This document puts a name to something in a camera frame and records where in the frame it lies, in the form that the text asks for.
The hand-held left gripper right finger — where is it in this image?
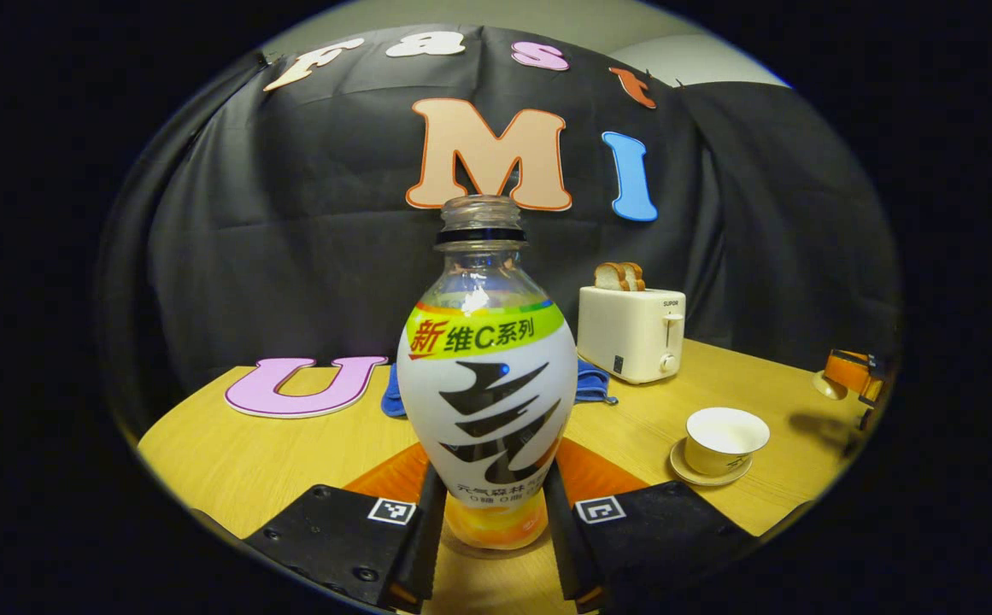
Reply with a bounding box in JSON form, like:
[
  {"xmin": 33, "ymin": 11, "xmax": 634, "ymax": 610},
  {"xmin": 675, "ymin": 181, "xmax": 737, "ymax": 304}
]
[{"xmin": 543, "ymin": 437, "xmax": 757, "ymax": 614}]

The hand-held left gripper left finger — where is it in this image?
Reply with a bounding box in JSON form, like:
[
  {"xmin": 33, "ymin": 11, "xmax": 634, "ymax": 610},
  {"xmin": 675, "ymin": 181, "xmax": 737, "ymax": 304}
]
[{"xmin": 244, "ymin": 440, "xmax": 448, "ymax": 612}]

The cream ceramic teacup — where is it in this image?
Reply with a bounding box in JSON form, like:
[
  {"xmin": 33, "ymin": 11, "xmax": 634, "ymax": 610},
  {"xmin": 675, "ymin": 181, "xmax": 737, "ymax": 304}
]
[{"xmin": 685, "ymin": 407, "xmax": 771, "ymax": 477}]

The clear labelled water bottle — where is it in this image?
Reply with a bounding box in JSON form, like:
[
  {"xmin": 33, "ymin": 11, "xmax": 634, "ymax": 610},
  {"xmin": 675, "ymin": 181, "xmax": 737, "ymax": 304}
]
[{"xmin": 396, "ymin": 195, "xmax": 578, "ymax": 550}]

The cream ceramic saucer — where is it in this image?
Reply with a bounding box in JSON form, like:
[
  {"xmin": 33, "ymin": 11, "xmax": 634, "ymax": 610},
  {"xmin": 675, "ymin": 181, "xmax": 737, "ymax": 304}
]
[{"xmin": 669, "ymin": 437, "xmax": 754, "ymax": 488}]

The blue folded towel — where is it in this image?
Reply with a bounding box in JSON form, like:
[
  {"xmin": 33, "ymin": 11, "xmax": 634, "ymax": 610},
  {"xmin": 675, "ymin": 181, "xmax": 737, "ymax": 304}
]
[{"xmin": 380, "ymin": 359, "xmax": 618, "ymax": 419}]

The cream toaster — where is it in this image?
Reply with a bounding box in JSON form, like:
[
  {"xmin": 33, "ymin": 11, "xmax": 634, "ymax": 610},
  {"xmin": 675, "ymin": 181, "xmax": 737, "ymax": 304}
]
[{"xmin": 578, "ymin": 286, "xmax": 686, "ymax": 384}]

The pink letter cutout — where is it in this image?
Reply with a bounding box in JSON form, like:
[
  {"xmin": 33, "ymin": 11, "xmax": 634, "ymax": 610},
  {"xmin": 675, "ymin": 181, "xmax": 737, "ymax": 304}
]
[{"xmin": 224, "ymin": 356, "xmax": 388, "ymax": 419}]

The black backdrop cloth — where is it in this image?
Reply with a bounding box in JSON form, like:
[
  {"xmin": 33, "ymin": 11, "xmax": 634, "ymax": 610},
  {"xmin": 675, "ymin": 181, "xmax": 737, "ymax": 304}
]
[{"xmin": 98, "ymin": 24, "xmax": 900, "ymax": 436}]

